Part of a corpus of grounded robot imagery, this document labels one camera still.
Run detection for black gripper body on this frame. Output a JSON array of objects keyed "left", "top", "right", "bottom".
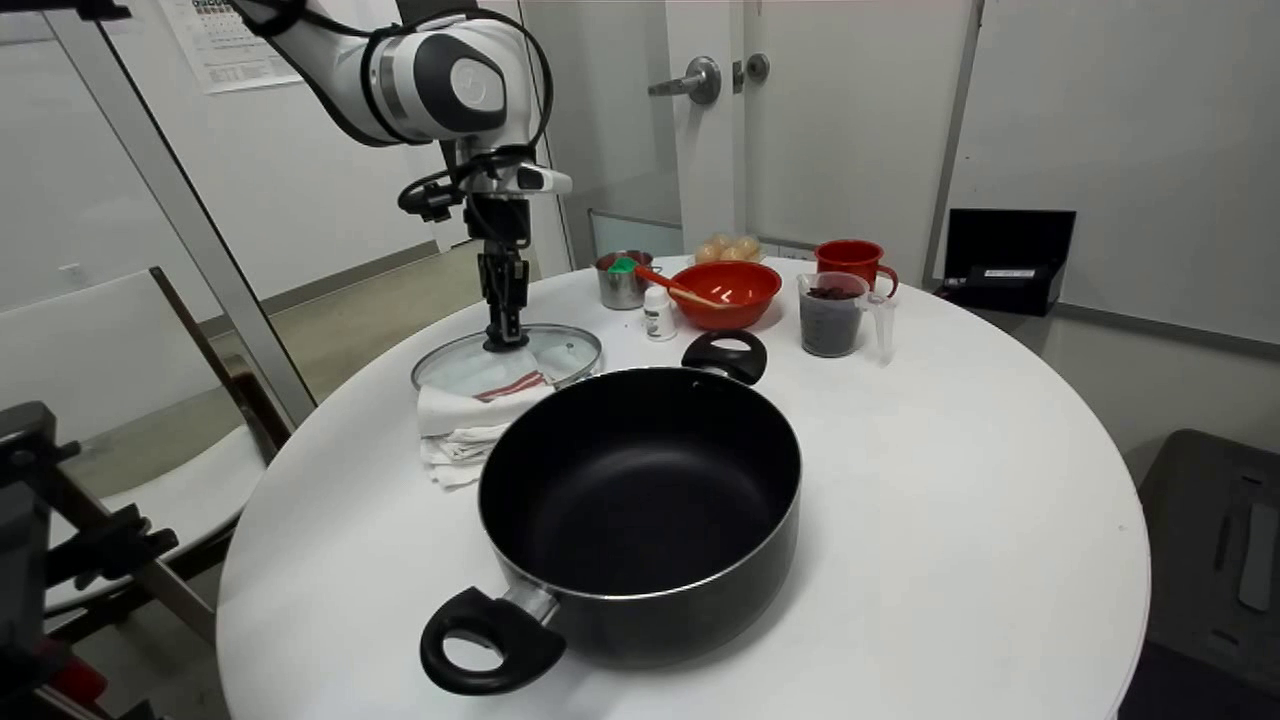
[{"left": 458, "top": 194, "right": 535, "bottom": 289}]

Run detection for glass lid with black knob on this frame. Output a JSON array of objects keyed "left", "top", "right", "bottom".
[{"left": 407, "top": 319, "right": 609, "bottom": 399}]

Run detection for black cooking pot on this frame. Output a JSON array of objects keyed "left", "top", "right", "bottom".
[{"left": 414, "top": 329, "right": 808, "bottom": 701}]

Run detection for metal cup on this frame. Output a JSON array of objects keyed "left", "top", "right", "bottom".
[{"left": 592, "top": 250, "right": 655, "bottom": 318}]

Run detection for white towel with red stripes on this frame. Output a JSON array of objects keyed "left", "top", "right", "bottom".
[{"left": 410, "top": 374, "right": 556, "bottom": 498}]

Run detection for small white bottle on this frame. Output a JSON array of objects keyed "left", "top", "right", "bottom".
[{"left": 638, "top": 286, "right": 672, "bottom": 344}]

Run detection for orange plastic spoon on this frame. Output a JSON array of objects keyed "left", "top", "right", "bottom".
[{"left": 661, "top": 277, "right": 733, "bottom": 314}]

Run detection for red bowl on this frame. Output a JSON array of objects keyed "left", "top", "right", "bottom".
[{"left": 637, "top": 255, "right": 786, "bottom": 338}]

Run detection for silver door lock knob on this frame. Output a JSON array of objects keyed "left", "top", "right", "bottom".
[{"left": 726, "top": 49, "right": 771, "bottom": 95}]

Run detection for clear measuring cup dark contents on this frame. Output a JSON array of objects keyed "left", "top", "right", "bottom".
[{"left": 796, "top": 269, "right": 901, "bottom": 363}]

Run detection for red cup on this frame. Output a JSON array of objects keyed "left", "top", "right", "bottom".
[{"left": 811, "top": 235, "right": 905, "bottom": 305}]

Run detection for open black case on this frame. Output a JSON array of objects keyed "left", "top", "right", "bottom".
[{"left": 937, "top": 204, "right": 1081, "bottom": 319}]

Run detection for dark grey box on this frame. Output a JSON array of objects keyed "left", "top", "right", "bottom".
[{"left": 1117, "top": 426, "right": 1280, "bottom": 720}]

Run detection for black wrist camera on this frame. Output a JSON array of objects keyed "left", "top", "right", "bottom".
[{"left": 397, "top": 167, "right": 472, "bottom": 226}]

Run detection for silver door lever handle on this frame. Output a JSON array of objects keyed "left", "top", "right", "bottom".
[{"left": 643, "top": 53, "right": 725, "bottom": 114}]

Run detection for white wall poster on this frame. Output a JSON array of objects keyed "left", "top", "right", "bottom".
[{"left": 155, "top": 0, "right": 335, "bottom": 95}]

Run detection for grey metal frame pole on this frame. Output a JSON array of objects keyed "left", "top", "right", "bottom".
[{"left": 36, "top": 0, "right": 321, "bottom": 431}]

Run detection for black camera stand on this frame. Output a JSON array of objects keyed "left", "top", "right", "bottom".
[{"left": 0, "top": 397, "right": 182, "bottom": 720}]

